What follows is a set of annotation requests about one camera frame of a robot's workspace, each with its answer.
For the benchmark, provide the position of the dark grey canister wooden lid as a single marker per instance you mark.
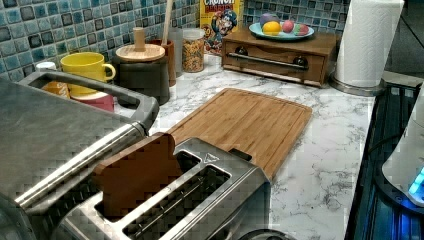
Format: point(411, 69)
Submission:
point(143, 68)

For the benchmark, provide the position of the red green toy fruit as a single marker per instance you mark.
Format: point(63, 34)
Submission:
point(300, 29)

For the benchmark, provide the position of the red and white mug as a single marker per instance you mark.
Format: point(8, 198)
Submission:
point(99, 100)

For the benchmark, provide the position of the wooden drawer box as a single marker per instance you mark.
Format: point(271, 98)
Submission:
point(308, 60)

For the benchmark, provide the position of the white robot base blue light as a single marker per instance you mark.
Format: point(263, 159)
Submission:
point(401, 177)

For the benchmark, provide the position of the yellow ceramic mug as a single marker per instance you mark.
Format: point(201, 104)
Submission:
point(88, 64)

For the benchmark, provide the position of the bamboo cutting board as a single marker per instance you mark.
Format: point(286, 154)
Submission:
point(262, 126)

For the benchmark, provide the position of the yellow toy lemon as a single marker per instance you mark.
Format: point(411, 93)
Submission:
point(271, 28)

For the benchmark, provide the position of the stainless steel two-slot toaster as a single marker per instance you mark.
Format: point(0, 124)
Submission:
point(220, 196)

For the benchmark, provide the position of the Cap'n Crunch cereal box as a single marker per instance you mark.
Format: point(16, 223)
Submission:
point(219, 18)

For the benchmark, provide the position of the brown wooden toast slice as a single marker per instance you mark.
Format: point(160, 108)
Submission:
point(135, 174)

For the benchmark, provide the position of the wooden spoon handle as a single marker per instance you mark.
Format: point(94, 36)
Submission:
point(167, 22)

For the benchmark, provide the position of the small white orange bottle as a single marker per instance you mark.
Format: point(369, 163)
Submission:
point(54, 87)

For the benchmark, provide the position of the light blue plate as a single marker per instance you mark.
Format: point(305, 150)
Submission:
point(256, 30)

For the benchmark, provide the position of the white paper towel roll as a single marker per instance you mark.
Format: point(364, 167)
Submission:
point(365, 45)

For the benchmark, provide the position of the black toaster lever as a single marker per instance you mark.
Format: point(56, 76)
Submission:
point(240, 154)

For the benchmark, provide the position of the brown utensil holder cup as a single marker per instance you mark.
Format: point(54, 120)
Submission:
point(170, 54)

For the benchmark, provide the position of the grey metal appliance with handle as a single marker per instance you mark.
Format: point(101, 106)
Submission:
point(49, 146)

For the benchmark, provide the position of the clear jar with cereal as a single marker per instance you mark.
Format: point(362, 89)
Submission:
point(193, 50)

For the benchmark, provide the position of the frosted clear plastic container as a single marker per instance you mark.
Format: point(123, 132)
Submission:
point(176, 36)

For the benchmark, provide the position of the purple toy fruit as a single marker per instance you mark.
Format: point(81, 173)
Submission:
point(268, 17)

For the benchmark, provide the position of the pink toy fruit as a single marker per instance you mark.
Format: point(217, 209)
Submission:
point(287, 26)

